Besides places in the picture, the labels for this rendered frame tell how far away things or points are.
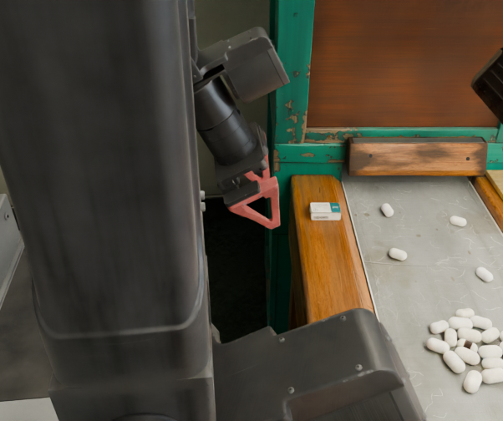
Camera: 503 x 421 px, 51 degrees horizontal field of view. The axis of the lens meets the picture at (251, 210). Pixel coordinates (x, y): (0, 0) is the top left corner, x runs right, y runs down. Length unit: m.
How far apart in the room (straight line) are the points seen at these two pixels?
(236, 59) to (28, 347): 0.36
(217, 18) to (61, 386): 1.80
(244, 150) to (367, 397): 0.44
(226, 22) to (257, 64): 1.37
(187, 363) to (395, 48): 1.00
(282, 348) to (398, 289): 0.74
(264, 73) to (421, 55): 0.61
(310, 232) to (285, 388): 0.81
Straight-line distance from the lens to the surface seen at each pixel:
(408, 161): 1.19
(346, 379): 0.23
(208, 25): 1.96
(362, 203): 1.18
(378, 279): 0.99
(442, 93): 1.20
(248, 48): 0.60
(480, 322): 0.95
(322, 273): 0.95
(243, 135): 0.63
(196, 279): 0.17
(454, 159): 1.22
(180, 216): 0.16
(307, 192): 1.15
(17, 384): 0.49
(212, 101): 0.61
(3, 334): 0.53
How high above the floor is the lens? 1.41
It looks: 36 degrees down
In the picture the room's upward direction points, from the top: straight up
